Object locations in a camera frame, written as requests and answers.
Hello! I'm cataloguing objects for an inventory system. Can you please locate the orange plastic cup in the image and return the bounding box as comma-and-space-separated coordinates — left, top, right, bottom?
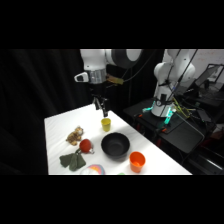
129, 151, 147, 174

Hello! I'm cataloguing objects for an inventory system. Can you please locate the yellow plastic cup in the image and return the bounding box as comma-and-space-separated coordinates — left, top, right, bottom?
100, 117, 112, 133

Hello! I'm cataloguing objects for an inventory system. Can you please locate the yellow green cable bundle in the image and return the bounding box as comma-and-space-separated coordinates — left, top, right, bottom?
172, 99, 194, 120

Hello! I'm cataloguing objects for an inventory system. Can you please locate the black hanging cable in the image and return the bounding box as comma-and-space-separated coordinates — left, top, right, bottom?
171, 49, 199, 102
165, 49, 184, 88

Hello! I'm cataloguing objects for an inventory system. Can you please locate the red ball toy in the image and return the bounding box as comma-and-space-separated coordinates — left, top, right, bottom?
78, 138, 95, 155

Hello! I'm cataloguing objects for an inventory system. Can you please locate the tan cable connector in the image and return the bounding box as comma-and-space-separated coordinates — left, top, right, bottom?
106, 75, 125, 86

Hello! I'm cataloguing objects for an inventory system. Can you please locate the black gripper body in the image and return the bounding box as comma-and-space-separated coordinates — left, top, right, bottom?
87, 81, 109, 100

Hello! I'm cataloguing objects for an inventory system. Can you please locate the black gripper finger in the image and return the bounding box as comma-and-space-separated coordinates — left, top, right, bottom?
100, 97, 110, 118
93, 97, 102, 112

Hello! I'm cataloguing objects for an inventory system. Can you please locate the green leafy vegetable toy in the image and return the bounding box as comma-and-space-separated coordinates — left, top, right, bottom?
58, 151, 87, 173

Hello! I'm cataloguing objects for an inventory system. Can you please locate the green base light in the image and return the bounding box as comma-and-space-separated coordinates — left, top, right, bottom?
164, 107, 177, 126

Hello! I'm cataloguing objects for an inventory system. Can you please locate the black bowl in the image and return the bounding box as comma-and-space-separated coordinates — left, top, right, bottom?
100, 132, 131, 160

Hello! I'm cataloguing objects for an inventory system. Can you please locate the white board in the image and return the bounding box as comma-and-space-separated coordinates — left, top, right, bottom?
195, 49, 224, 74

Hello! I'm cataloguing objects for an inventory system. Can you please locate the black curtain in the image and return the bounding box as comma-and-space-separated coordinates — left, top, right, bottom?
0, 49, 165, 176

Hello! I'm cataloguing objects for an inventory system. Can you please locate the black laptop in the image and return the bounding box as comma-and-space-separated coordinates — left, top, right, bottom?
194, 63, 224, 90

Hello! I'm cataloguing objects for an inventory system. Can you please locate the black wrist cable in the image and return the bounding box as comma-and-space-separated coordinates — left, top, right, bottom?
122, 49, 158, 84

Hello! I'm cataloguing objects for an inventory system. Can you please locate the black robot stand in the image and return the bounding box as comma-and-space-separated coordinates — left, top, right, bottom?
122, 97, 206, 156

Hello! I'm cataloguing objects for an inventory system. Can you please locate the tiger plush toy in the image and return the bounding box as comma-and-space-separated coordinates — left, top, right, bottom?
65, 125, 85, 147

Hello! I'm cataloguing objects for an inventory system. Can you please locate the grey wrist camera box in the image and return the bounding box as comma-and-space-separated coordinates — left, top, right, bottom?
73, 71, 90, 84

